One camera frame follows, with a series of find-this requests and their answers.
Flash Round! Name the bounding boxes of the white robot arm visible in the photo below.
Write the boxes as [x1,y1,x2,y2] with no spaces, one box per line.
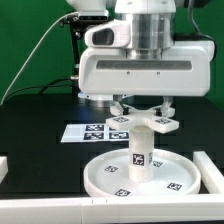
[66,0,215,115]

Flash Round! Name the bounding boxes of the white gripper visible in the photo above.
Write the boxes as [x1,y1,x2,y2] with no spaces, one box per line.
[79,41,214,116]

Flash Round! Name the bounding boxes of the white right fence rail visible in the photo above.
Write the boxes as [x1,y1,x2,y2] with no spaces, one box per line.
[193,151,224,194]

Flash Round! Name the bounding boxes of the white left fence rail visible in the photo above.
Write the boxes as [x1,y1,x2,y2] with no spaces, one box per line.
[0,156,8,184]

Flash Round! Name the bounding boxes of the black camera on stand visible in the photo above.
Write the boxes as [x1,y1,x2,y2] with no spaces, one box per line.
[59,10,110,81]

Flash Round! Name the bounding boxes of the white marker sheet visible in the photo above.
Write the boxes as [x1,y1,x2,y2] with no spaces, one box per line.
[61,123,129,143]

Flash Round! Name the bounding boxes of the white fence rail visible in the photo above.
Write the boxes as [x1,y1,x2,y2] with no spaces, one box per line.
[0,194,224,224]
[0,156,8,184]
[193,151,224,194]

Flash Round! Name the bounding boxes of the black base cable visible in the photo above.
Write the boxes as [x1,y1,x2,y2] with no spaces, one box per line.
[3,77,79,104]

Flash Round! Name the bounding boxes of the grey camera cable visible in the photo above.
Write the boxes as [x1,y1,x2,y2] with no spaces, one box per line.
[0,12,79,107]

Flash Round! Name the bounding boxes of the white cross-shaped table base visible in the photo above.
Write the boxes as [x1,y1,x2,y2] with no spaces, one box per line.
[106,107,179,134]

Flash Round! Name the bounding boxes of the white front fence rail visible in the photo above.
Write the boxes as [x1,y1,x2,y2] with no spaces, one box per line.
[0,194,224,224]

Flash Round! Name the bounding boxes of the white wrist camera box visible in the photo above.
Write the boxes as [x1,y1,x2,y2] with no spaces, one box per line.
[84,20,131,48]

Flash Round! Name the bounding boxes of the white round table top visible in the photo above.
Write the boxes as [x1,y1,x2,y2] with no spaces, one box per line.
[83,149,201,197]

